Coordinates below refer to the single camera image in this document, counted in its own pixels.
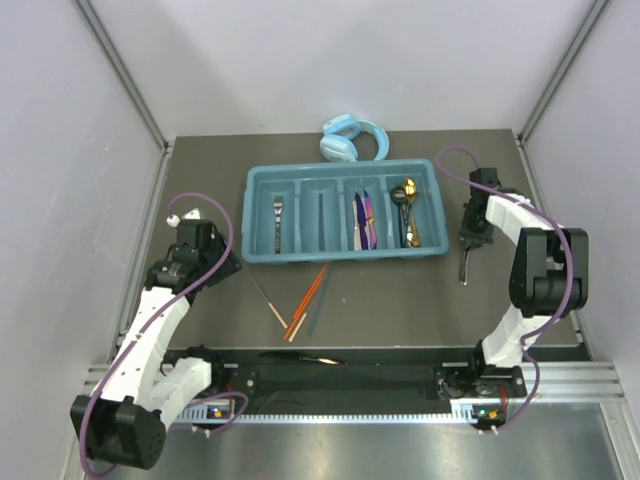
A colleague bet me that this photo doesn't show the gold spoon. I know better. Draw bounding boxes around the gold spoon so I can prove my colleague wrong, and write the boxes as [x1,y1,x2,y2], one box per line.
[403,178,421,248]

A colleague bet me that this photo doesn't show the blue plastic cutlery tray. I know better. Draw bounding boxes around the blue plastic cutlery tray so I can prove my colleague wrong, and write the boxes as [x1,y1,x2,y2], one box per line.
[241,159,450,264]

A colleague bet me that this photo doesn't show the iridescent knife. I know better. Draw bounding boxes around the iridescent knife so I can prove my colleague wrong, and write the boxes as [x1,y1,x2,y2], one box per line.
[363,190,376,239]

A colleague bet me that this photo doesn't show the dark blue utensil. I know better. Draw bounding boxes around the dark blue utensil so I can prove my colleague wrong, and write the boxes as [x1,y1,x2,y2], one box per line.
[354,189,378,250]

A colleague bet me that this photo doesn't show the silver grey knife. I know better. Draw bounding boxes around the silver grey knife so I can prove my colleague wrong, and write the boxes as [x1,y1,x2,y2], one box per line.
[258,351,347,365]

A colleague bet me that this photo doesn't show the light blue headphones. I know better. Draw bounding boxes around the light blue headphones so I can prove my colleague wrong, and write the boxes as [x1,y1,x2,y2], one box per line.
[319,114,390,162]

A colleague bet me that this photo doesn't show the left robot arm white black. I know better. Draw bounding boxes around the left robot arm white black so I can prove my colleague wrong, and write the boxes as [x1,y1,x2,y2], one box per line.
[70,209,241,474]

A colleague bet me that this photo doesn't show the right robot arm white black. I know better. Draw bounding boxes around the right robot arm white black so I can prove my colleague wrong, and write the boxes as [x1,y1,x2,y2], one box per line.
[459,168,589,396]

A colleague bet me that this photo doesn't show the patterned fork in tray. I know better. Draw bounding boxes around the patterned fork in tray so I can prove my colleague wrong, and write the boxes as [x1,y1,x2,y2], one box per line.
[273,195,284,254]

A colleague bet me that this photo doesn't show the orange chopstick long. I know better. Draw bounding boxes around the orange chopstick long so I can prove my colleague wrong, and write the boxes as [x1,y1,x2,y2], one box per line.
[293,263,329,321]

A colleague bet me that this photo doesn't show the orange chopstick lower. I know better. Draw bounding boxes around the orange chopstick lower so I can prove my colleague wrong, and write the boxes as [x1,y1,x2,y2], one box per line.
[283,296,313,341]

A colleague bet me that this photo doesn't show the pink knife in tray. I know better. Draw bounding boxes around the pink knife in tray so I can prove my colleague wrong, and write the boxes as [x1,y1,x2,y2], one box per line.
[352,199,362,251]

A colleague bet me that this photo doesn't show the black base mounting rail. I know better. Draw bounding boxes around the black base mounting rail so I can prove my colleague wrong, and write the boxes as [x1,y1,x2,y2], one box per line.
[165,346,527,416]

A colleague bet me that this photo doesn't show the slotted cable duct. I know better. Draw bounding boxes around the slotted cable duct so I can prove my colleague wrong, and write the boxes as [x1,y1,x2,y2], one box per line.
[184,402,506,426]

